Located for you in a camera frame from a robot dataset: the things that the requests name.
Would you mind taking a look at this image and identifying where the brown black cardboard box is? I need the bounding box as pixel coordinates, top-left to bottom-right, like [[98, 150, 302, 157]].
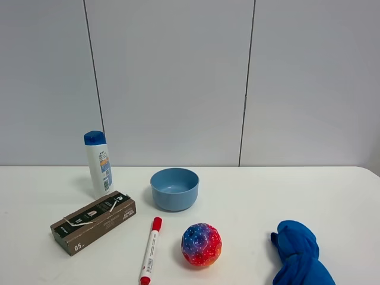
[[50, 191, 136, 256]]

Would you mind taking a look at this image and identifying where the blue plastic bowl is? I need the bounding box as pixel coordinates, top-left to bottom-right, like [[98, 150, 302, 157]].
[[150, 167, 200, 212]]

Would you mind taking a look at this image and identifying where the red white marker pen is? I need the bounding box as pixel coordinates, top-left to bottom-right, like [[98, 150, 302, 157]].
[[140, 217, 162, 285]]

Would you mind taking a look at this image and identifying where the red blue dimpled ball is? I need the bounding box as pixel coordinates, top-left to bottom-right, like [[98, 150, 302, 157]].
[[180, 223, 222, 267]]

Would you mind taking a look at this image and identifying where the blue rolled cloth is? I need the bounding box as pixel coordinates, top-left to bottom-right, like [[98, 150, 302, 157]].
[[270, 220, 335, 285]]

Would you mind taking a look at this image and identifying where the white shampoo bottle blue cap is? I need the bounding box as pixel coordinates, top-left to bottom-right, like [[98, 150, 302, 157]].
[[84, 131, 113, 199]]

